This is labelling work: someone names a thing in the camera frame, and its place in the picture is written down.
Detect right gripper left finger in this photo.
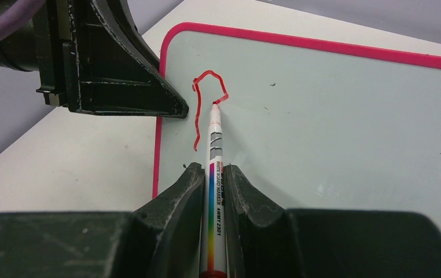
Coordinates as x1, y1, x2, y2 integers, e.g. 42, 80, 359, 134
0, 163, 205, 277

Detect white whiteboard marker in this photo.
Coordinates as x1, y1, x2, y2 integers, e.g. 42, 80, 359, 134
199, 104, 227, 277

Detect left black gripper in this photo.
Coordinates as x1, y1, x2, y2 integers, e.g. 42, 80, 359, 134
0, 0, 189, 119

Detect pink framed whiteboard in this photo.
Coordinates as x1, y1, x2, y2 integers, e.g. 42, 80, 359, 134
153, 23, 441, 230

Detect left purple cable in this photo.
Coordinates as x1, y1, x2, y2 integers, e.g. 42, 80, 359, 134
0, 0, 47, 53

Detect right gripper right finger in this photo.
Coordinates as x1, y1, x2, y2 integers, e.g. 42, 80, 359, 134
223, 165, 441, 277

